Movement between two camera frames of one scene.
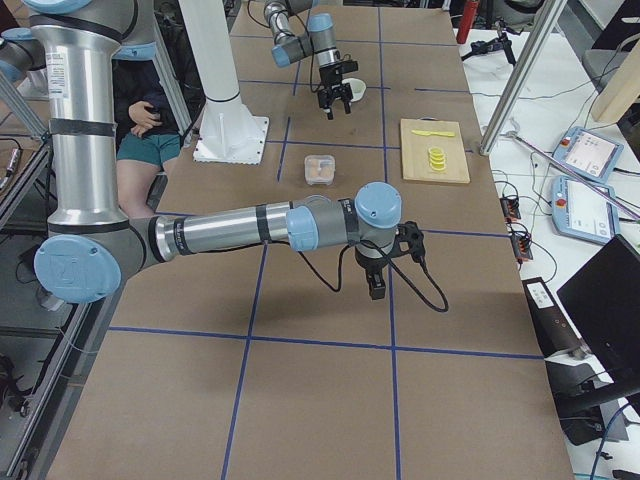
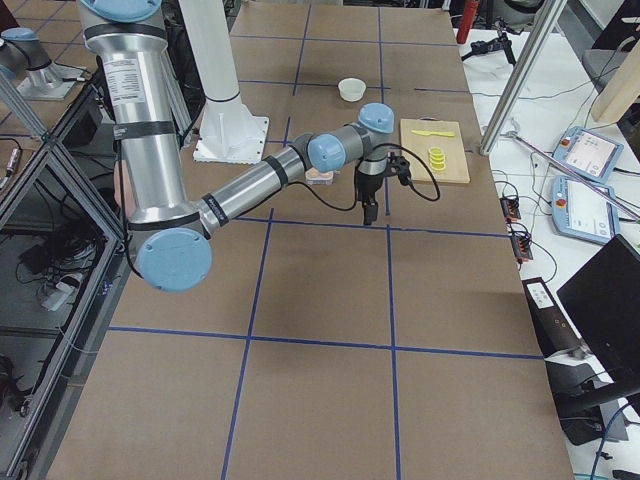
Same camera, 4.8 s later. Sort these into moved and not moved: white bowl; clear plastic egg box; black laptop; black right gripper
Moved: black right gripper
Not moved: clear plastic egg box; black laptop; white bowl
